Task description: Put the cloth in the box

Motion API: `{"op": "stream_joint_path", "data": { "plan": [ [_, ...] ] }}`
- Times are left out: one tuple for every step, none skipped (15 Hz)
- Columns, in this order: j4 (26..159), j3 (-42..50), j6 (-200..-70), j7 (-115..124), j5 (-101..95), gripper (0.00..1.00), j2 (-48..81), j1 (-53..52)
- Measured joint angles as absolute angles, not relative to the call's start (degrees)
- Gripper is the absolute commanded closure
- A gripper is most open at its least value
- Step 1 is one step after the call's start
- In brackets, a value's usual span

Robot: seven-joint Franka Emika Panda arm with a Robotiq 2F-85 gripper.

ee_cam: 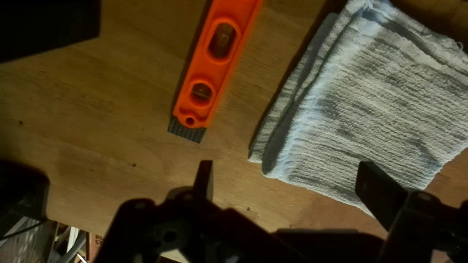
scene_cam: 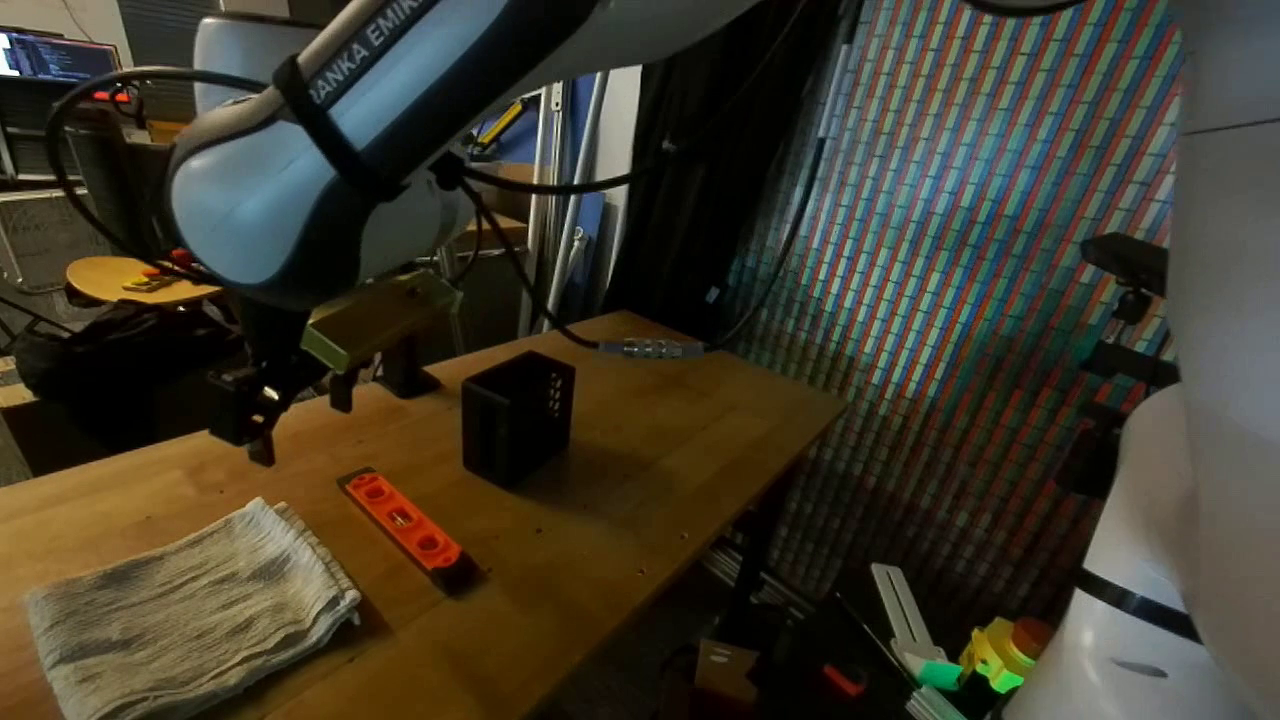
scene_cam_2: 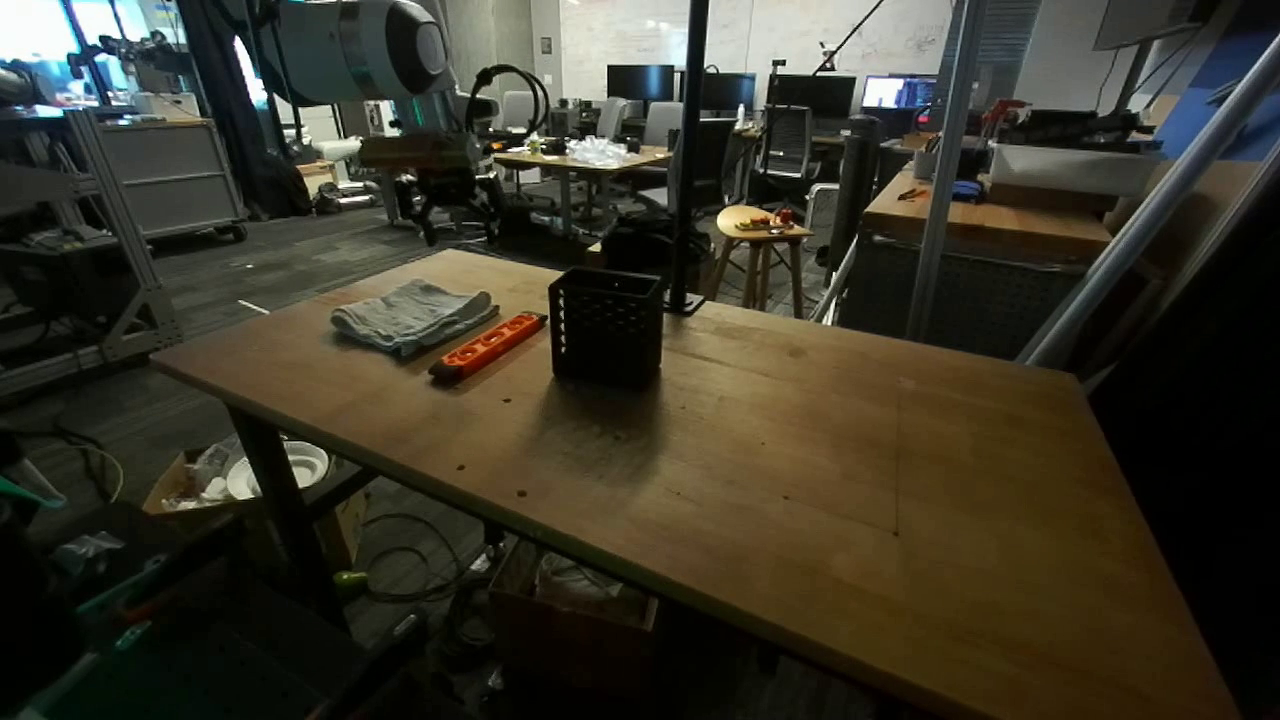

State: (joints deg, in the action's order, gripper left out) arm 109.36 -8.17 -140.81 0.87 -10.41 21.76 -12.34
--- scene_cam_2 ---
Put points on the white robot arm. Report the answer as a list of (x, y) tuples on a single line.
[(348, 50)]

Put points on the brown cardboard box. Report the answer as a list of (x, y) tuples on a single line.
[(574, 604)]

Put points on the silver metal pole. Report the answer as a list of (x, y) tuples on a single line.
[(941, 163), (1144, 215)]

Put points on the lit computer monitor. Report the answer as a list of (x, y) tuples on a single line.
[(897, 92)]

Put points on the grey office chair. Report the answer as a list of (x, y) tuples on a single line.
[(784, 143)]

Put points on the white round bowl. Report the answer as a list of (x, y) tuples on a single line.
[(285, 464)]

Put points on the metal shelf rack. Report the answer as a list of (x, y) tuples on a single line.
[(66, 255)]

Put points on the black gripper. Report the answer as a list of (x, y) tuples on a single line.
[(440, 201)]

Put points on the blue-grey cloth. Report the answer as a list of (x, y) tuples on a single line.
[(408, 319)]

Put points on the grey cabinet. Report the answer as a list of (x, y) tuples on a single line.
[(173, 177)]

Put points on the round wooden stool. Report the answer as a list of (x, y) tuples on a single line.
[(761, 231)]

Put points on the dark computer monitor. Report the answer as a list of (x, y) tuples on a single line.
[(727, 89), (809, 99), (642, 82)]

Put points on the light wooden desk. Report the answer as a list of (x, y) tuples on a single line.
[(583, 163)]

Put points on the open cardboard box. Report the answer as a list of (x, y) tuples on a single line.
[(181, 486)]

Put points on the black perforated box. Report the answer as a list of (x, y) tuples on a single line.
[(605, 331)]

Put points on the black vertical pole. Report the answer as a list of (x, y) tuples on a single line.
[(686, 163)]

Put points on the wooden-top workbench with drawers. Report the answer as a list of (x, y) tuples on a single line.
[(982, 260)]

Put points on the orange spirit level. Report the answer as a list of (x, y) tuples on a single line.
[(486, 344)]

